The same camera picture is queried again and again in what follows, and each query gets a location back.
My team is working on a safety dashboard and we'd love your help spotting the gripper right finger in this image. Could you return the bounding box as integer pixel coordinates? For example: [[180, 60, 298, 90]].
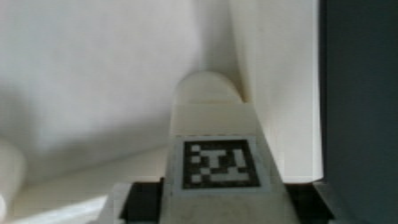
[[287, 181, 351, 224]]

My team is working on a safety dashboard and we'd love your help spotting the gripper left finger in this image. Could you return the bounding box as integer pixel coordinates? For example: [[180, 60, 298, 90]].
[[97, 179, 164, 224]]

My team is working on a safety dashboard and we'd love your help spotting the white square tabletop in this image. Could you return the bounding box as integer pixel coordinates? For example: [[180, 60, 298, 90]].
[[0, 0, 324, 224]]

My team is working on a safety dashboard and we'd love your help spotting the white table leg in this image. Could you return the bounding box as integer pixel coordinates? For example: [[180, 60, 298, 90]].
[[161, 72, 301, 224]]

